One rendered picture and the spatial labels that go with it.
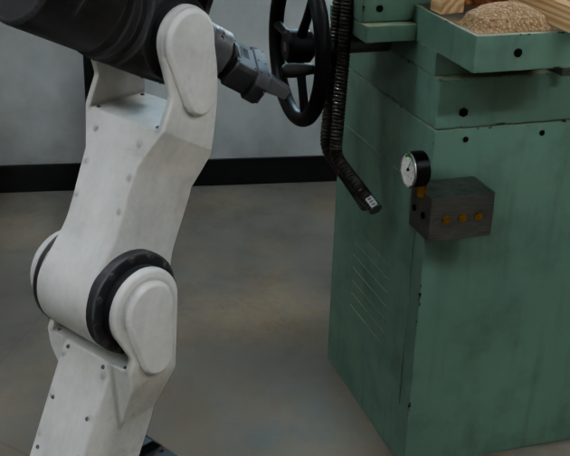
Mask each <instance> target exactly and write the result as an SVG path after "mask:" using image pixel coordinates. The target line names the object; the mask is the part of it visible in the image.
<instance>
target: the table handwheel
mask: <svg viewBox="0 0 570 456"><path fill-rule="evenodd" d="M286 2H287V0H271V9H270V20H269V50H270V61H271V73H272V74H273V75H275V76H276V77H277V78H279V79H280V80H282V81H284V82H285V83H286V84H288V85H289V81H288V78H284V77H283V76H281V75H280V67H281V66H282V65H283V64H285V61H286V62H287V63H305V62H311V60H312V59H313V58H314V56H315V70H314V80H313V86H312V91H311V95H310V98H309V100H308V93H307V83H306V76H302V77H297V82H298V89H299V107H298V106H297V104H296V102H295V100H294V99H293V96H292V93H291V92H290V94H289V95H288V97H287V98H286V99H285V100H284V99H282V98H279V97H278V100H279V103H280V106H281V108H282V110H283V112H284V113H285V115H286V117H287V118H288V119H289V121H290V122H292V123H293V124H294V125H296V126H299V127H307V126H310V125H311V124H313V123H314V122H315V121H316V120H317V119H318V117H319V115H320V114H321V112H322V110H323V108H324V106H325V103H326V99H327V96H328V88H329V82H330V73H331V51H332V50H334V48H333V47H334V46H336V45H334V44H333V41H332V40H331V36H330V27H329V20H328V10H327V6H326V2H325V0H308V2H307V5H306V8H305V11H304V15H303V17H302V20H301V23H300V25H299V29H291V30H289V29H288V28H287V27H286V26H285V25H284V24H283V23H284V13H285V6H286ZM311 18H312V23H313V31H314V34H313V33H312V32H311V31H310V29H309V25H310V22H311ZM351 37H352V39H351V46H350V49H351V50H350V53H358V52H388V51H389V50H390V49H391V45H392V42H389V43H364V42H363V41H361V40H360V39H358V38H357V37H355V36H354V35H353V34H352V35H351Z"/></svg>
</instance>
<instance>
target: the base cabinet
mask: <svg viewBox="0 0 570 456"><path fill-rule="evenodd" d="M348 70H349V72H348V76H347V77H348V79H347V81H348V83H347V90H346V92H347V94H346V95H347V97H346V99H347V100H346V105H345V106H346V108H345V110H346V111H345V118H344V121H345V122H344V124H345V125H344V126H343V127H344V129H343V130H344V132H343V135H344V136H343V137H342V138H343V140H342V141H343V143H342V145H343V146H342V151H343V152H342V153H343V156H344V158H345V159H346V160H347V162H348V163H349V165H351V166H352V168H353V169H354V170H355V172H356V174H357V175H358V176H359V177H360V179H361V180H362V181H363V182H364V183H365V185H366V187H367V188H368V189H369V190H370V192H371V193H372V195H374V196H375V198H376V199H377V200H378V202H379V203H380V204H381V205H382V208H381V209H380V211H379V212H378V213H376V214H370V213H369V212H368V211H367V210H365V211H362V210H360V208H359V207H358V205H357V204H356V202H355V200H354V198H353V197H352V195H351V194H350V193H349V192H348V190H347V188H346V187H345V186H344V184H343V183H342V181H341V180H340V179H339V177H338V176H337V192H336V210H335V227H334V243H333V261H332V277H331V294H330V311H329V328H328V360H329V361H330V363H331V364H332V366H333V367H335V369H336V370H337V372H338V374H339V375H340V377H341V378H342V380H343V381H344V383H345V384H346V386H347V388H348V389H349V391H350V392H351V394H352V395H353V396H354V397H355V398H356V400H357V402H358V403H359V405H360V406H361V408H362V409H363V411H364V412H365V414H366V416H367V417H368V419H369V420H370V421H371V423H372V424H373V425H374V427H375V428H376V430H377V431H378V433H379V434H380V436H381V437H382V439H383V440H384V442H385V444H386V445H387V447H388V448H389V449H390V451H391V452H392V454H393V455H394V456H478V455H483V454H488V453H492V452H498V451H506V450H512V449H516V448H522V447H527V446H531V445H537V444H541V443H546V442H555V441H560V440H565V439H570V119H557V120H545V121H534V122H523V123H512V124H500V125H489V126H478V127H467V128H446V129H434V128H432V127H431V126H430V125H428V124H427V123H425V122H424V121H423V120H421V119H420V118H418V117H417V116H415V115H414V114H413V113H412V112H411V111H410V110H408V109H407V108H405V107H404V106H402V105H401V104H400V103H398V102H397V101H396V100H394V99H393V98H391V97H390V96H388V95H387V94H386V93H384V92H383V91H382V90H380V89H378V88H377V87H376V86H375V85H374V84H373V83H371V82H370V81H368V80H367V79H365V78H364V77H363V76H361V75H360V74H359V73H357V72H356V71H354V70H353V69H351V68H350V67H349V69H348ZM416 150H423V151H424V152H425V153H426V154H427V156H428V158H429V159H430V163H431V178H430V180H439V179H449V178H458V177H467V176H475V177H476V178H477V179H479V180H480V181H481V182H482V183H483V184H484V185H486V186H487V187H488V188H490V189H491V190H492V191H494V192H495V193H496V194H495V202H494V210H493V217H492V225H491V232H490V235H485V236H477V237H470V238H461V239H453V240H446V241H438V242H427V241H425V240H424V238H423V237H422V236H421V235H420V234H419V233H418V232H416V231H415V230H414V228H413V227H412V226H411V225H410V224H409V214H410V203H411V193H412V188H407V187H406V186H405V185H404V183H403V180H402V178H401V173H400V161H401V157H402V154H403V152H405V151H416Z"/></svg>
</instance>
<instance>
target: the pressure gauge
mask: <svg viewBox="0 0 570 456"><path fill-rule="evenodd" d="M411 161H412V162H411ZM410 163H411V164H410ZM407 167H409V171H406V168H407ZM400 173H401V178H402V180H403V183H404V185H405V186H406V187H407V188H413V187H417V192H416V195H417V196H418V197H423V193H424V192H426V188H427V185H428V183H429V181H430V178H431V163H430V159H429V158H428V156H427V154H426V153H425V152H424V151H423V150H416V151H405V152H403V154H402V157H401V161H400Z"/></svg>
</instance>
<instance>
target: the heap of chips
mask: <svg viewBox="0 0 570 456"><path fill-rule="evenodd" d="M453 22H455V23H457V24H460V25H462V26H463V27H465V28H467V29H469V30H471V31H473V32H474V33H477V34H487V33H521V32H538V31H556V30H557V29H555V28H553V27H551V26H550V25H549V24H548V22H547V19H546V16H545V15H543V14H541V13H540V12H538V11H537V10H536V9H534V8H532V7H530V6H528V5H525V4H521V3H518V2H514V1H507V2H495V3H489V4H484V5H480V6H478V7H476V8H474V9H471V10H469V11H468V12H467V13H466V14H465V15H464V17H463V18H462V19H461V21H453Z"/></svg>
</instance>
